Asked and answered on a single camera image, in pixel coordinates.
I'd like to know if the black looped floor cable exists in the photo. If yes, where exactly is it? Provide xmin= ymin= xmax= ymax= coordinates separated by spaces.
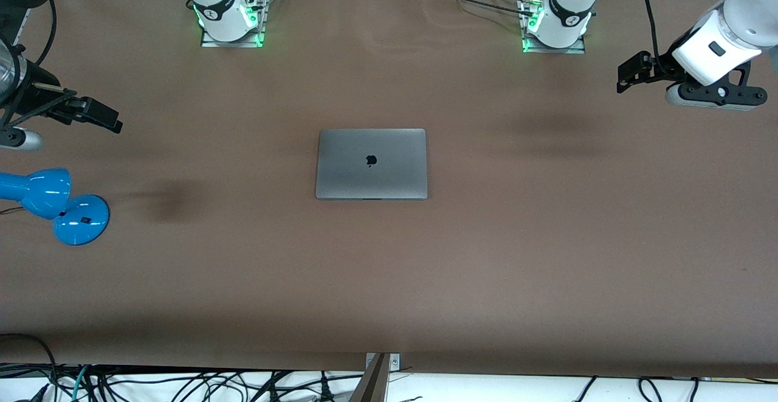
xmin=0 ymin=332 xmax=59 ymax=402

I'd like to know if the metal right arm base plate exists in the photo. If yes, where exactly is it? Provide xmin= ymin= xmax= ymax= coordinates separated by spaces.
xmin=201 ymin=0 xmax=269 ymax=48

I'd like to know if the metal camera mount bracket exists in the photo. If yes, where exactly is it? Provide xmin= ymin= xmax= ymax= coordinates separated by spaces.
xmin=349 ymin=352 xmax=401 ymax=402

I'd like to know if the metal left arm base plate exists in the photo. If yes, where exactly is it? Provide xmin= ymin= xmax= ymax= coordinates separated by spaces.
xmin=520 ymin=0 xmax=587 ymax=55

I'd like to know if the grey laptop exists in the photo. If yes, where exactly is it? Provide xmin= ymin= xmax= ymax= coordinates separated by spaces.
xmin=315 ymin=128 xmax=428 ymax=201

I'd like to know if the teal cable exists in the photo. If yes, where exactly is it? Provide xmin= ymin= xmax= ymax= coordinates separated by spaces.
xmin=71 ymin=364 xmax=92 ymax=402

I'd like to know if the blue desk lamp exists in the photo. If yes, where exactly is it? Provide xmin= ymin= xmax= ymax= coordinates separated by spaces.
xmin=0 ymin=168 xmax=111 ymax=246

